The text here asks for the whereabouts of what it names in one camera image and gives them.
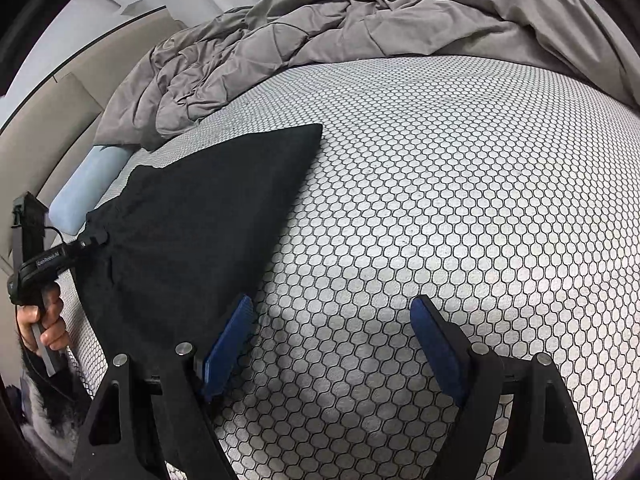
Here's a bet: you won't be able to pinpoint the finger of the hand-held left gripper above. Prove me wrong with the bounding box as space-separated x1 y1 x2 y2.
77 230 110 254

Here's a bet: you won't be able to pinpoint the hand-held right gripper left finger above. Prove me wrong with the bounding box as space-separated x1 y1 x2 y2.
72 294 255 480

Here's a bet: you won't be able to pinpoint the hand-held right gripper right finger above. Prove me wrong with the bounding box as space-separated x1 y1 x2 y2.
409 296 594 480

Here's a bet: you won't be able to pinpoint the black pants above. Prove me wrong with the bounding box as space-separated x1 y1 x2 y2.
75 123 324 368

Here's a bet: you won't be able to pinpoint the person's left forearm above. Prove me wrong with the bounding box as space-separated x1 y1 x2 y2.
14 347 95 467

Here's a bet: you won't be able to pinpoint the person's left hand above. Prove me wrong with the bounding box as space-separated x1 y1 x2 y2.
17 295 69 357

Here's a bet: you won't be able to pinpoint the light blue pillow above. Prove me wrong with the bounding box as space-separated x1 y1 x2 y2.
48 144 135 236

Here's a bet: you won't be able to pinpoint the beige padded headboard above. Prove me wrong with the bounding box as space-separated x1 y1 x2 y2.
0 6 185 273

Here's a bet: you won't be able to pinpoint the bed with hexagon patterned sheet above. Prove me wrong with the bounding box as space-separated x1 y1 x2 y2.
62 56 640 480

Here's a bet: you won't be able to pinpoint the grey quilted duvet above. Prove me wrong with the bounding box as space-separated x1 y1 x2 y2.
94 0 632 151

